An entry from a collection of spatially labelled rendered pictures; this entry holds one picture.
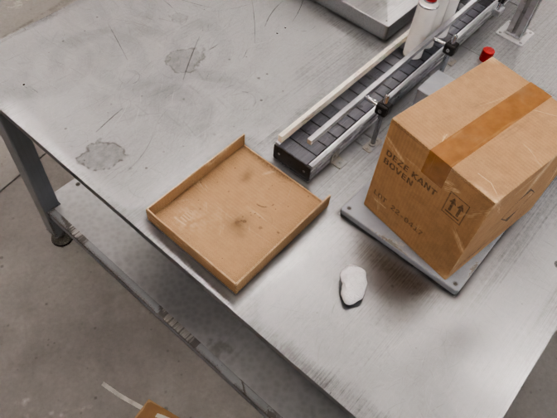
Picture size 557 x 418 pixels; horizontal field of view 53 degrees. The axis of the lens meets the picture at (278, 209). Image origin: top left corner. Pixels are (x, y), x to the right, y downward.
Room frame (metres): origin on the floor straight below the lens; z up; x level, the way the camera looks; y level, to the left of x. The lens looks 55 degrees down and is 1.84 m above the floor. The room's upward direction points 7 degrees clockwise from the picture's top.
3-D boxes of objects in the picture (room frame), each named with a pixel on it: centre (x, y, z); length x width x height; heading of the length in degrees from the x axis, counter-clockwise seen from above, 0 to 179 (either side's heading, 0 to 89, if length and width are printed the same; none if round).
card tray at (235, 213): (0.70, 0.08, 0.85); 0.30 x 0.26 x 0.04; 145
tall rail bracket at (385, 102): (0.95, -0.19, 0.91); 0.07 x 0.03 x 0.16; 55
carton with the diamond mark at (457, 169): (0.77, -0.38, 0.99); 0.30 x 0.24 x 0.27; 135
